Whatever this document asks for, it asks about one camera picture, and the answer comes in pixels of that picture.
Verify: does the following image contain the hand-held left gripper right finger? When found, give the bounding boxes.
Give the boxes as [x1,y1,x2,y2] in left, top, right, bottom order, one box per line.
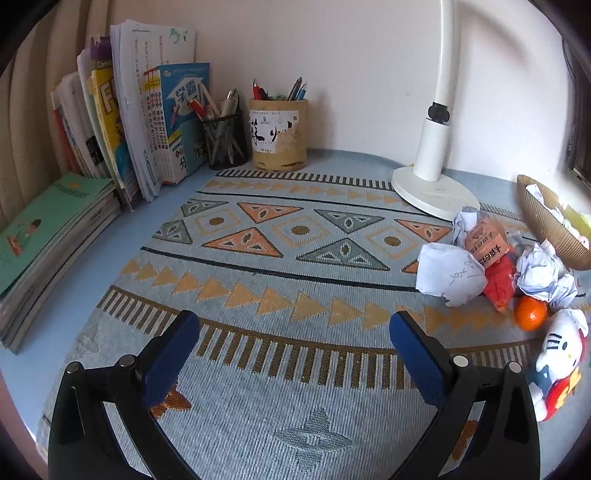
[389,310,541,480]

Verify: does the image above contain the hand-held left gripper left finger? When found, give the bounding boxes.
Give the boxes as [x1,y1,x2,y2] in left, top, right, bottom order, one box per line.
[48,310,201,480]

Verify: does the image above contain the large scribbled paper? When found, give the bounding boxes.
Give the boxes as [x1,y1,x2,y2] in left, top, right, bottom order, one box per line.
[416,243,489,308]

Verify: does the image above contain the red packet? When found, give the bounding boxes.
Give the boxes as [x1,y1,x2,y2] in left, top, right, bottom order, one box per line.
[482,254,518,312]

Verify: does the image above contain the mandarin orange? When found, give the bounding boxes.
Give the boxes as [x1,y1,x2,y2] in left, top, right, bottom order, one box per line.
[514,295,549,332]

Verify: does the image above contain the brown ribbed bowl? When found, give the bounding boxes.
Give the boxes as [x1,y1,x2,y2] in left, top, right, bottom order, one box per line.
[516,174,591,271]

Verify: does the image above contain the orange snack packet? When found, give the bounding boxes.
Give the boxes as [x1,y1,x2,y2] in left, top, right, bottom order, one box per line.
[463,220,511,273]

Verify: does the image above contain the patterned woven table mat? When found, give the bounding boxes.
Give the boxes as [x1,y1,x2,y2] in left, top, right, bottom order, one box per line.
[37,167,555,480]

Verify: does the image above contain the small crumpled white paper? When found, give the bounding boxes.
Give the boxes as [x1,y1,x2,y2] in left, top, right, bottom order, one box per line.
[451,206,483,247]

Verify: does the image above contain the white cat plush toy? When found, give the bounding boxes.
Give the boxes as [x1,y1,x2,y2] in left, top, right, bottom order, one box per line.
[526,308,591,423]

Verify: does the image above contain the stack of green books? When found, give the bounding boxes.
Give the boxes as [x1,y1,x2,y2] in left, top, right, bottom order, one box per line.
[0,173,122,355]

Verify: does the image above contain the white desk lamp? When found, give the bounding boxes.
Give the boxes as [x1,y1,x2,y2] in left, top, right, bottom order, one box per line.
[392,0,482,221]

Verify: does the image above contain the black mesh pen holder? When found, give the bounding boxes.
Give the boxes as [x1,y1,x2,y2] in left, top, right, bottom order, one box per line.
[199,111,252,171]

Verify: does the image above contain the bamboo pen holder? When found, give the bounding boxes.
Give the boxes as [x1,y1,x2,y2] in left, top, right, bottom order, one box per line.
[248,98,309,172]

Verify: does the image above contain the row of upright books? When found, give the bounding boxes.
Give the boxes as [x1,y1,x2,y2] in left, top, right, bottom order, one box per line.
[50,19,197,213]

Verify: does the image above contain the bunch of silver pens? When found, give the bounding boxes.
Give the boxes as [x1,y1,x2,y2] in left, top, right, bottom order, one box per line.
[185,89,242,121]

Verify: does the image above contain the bunch of coloured pens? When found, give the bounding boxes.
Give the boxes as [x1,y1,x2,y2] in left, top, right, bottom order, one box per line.
[252,78,308,102]

